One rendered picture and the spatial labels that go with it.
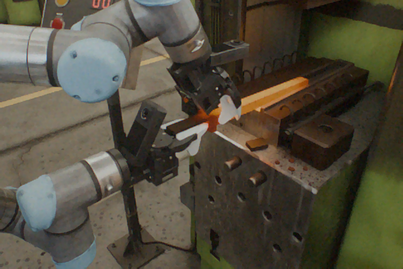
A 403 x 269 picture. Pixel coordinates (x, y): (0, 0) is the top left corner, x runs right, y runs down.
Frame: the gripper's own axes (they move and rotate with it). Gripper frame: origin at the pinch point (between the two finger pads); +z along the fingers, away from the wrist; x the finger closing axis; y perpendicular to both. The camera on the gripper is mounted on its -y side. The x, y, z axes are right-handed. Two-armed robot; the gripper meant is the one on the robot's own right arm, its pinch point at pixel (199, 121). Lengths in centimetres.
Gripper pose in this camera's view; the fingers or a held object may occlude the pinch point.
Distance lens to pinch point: 71.2
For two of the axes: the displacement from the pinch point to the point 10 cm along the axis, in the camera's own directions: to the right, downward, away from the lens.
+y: -0.1, 8.6, 5.1
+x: 6.6, 3.8, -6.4
